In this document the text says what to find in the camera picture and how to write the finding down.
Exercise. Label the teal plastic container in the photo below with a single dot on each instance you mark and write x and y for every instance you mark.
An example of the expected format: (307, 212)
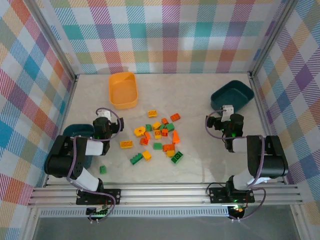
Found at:
(77, 130)
(232, 95)

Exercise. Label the long yellow lego brick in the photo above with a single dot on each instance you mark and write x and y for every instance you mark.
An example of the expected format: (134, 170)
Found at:
(126, 144)

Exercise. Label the small green lego brick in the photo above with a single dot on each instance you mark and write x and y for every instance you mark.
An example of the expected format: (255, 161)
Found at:
(103, 169)

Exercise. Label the yellow plastic container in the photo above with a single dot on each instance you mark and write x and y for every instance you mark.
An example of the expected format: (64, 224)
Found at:
(123, 90)

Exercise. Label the long green lego brick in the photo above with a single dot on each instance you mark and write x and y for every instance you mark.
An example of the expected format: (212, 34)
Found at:
(177, 157)
(136, 159)

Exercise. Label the orange sloped lego piece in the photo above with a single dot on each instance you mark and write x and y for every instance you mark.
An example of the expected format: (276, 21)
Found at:
(176, 138)

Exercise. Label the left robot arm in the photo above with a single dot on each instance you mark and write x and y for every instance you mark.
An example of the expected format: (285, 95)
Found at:
(60, 162)

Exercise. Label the yellow round-holed lego piece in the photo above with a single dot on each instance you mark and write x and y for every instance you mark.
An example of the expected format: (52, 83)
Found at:
(138, 132)

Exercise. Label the orange six-stud lego brick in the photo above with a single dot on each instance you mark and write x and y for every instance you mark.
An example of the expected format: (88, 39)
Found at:
(175, 117)

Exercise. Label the orange curved lego brick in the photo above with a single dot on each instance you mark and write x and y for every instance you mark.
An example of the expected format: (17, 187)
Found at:
(165, 121)

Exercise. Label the plaid fabric panel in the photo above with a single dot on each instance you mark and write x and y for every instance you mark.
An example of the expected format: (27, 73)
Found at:
(300, 100)
(162, 32)
(20, 87)

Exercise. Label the small electronics board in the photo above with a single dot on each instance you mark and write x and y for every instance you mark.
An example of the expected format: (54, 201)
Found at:
(98, 213)
(237, 209)

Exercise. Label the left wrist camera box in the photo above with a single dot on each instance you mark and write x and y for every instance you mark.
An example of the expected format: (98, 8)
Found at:
(105, 113)

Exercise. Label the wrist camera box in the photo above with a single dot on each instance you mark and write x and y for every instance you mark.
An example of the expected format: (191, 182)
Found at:
(228, 110)
(105, 113)

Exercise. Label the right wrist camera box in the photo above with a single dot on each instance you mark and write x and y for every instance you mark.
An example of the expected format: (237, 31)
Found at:
(228, 110)

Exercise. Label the aluminium frame rail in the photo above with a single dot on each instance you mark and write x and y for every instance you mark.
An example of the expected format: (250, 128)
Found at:
(262, 115)
(68, 102)

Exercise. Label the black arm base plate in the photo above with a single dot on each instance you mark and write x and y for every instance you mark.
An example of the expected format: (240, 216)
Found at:
(217, 195)
(112, 196)

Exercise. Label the aluminium mounting rail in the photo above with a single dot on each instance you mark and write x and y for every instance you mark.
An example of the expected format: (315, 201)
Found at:
(162, 196)

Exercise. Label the aluminium frame post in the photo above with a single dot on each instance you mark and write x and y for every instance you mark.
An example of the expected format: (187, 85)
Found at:
(53, 42)
(272, 37)

